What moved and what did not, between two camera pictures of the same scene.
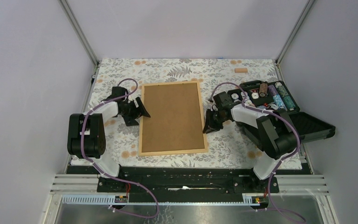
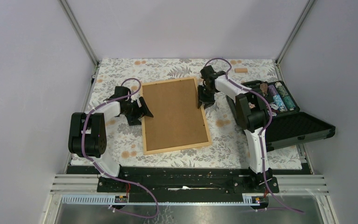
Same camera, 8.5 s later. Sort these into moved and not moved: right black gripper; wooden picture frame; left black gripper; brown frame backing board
Moved: right black gripper
Not moved: wooden picture frame; left black gripper; brown frame backing board
